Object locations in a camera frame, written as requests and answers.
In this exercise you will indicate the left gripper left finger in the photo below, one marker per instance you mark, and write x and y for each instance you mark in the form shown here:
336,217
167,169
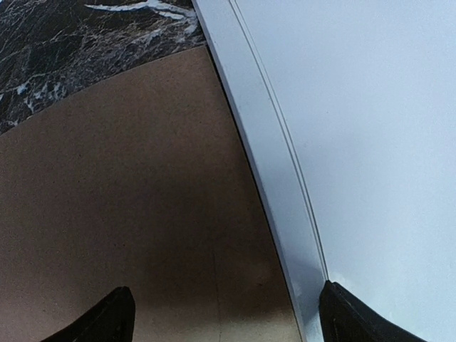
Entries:
111,319

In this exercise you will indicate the landscape photo print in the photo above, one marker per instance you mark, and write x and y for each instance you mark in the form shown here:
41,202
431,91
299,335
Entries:
367,92

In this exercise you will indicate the brown cardboard backing board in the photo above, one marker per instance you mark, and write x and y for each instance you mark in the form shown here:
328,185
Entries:
140,181

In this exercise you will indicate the white picture frame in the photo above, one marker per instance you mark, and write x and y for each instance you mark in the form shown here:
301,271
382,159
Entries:
272,156

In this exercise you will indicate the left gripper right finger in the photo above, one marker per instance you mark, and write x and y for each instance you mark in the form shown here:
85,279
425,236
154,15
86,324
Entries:
345,318

